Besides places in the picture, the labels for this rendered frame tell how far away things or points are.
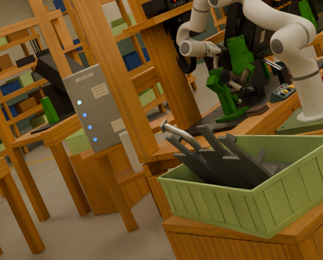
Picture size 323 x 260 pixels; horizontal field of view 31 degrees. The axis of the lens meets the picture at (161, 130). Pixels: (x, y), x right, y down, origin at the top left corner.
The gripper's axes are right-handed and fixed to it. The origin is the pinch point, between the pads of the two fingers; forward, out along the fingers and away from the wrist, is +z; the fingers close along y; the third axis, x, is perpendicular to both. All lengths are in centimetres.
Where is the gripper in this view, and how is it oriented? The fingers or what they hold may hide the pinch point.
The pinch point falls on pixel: (219, 50)
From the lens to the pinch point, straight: 328.2
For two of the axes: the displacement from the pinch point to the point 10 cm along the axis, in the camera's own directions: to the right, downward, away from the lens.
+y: -6.3, -6.1, 4.8
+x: -4.3, 7.9, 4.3
